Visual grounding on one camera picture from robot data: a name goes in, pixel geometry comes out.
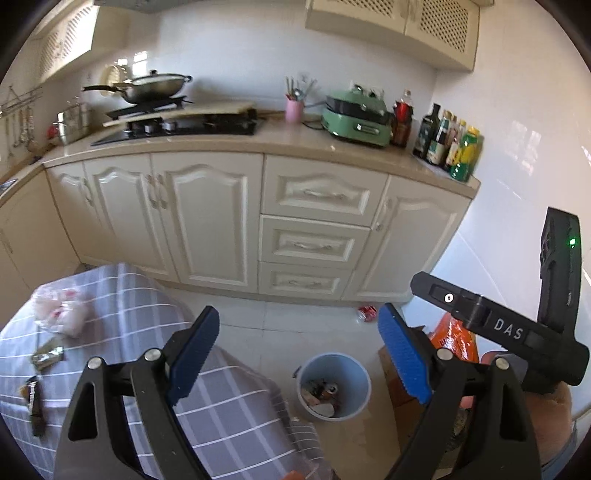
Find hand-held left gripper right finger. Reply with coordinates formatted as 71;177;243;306
378;302;542;480

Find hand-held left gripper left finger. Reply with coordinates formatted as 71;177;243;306
53;305;221;480

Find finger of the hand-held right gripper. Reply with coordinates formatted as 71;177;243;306
410;271;485;330

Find blue plastic waste bin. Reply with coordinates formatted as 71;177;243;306
295;353;372;422

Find person's right forearm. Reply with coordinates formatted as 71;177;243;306
524;383;571;464

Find orange snack bag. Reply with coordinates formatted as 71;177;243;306
427;314;478;365

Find brown cardboard box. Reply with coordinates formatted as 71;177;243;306
379;323;435;444

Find cream cabinet door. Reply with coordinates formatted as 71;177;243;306
46;164;116;268
0;172;81;319
84;154;178;282
344;175;472;303
150;152;265;292

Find grey plaid tablecloth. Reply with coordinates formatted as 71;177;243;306
0;263;319;480

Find cream cabinet drawer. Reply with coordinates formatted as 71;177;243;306
257;261;356;296
261;154;389;227
259;215;370;269

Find white plastic bag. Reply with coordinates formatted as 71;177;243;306
31;284;90;337

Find yellow green bottle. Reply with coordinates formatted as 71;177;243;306
450;126;481;182

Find gold green wrapper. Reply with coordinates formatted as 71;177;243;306
31;339;64;370

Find brown sauce bottle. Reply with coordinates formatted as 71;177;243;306
443;115;467;171

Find dark sauce bottle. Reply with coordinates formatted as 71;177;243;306
427;111;452;166

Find dark green oil bottle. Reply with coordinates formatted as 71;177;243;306
412;103;441;160

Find dark snack wrapper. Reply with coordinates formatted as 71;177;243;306
21;376;47;437

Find dark cola bottle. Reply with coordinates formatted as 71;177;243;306
392;89;414;148

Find green electric cooker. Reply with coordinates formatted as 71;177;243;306
321;89;393;148

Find black gas stove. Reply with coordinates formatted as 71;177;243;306
91;95;262;147

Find wooden cutting board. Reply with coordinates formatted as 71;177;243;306
102;102;257;127

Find bunch of kitchen utensils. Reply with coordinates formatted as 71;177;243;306
284;74;319;102

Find steel pot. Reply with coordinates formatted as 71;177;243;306
53;104;90;146

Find steel wok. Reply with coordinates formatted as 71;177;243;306
82;69;192;104

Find hanging utensil rack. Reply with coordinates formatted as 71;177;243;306
0;85;44;158

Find range hood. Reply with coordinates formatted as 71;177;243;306
95;0;160;12

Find cream lattice wall cabinet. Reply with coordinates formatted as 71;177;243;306
305;0;481;71
34;4;100;84

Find cream round wall object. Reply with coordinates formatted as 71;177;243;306
102;65;127;95

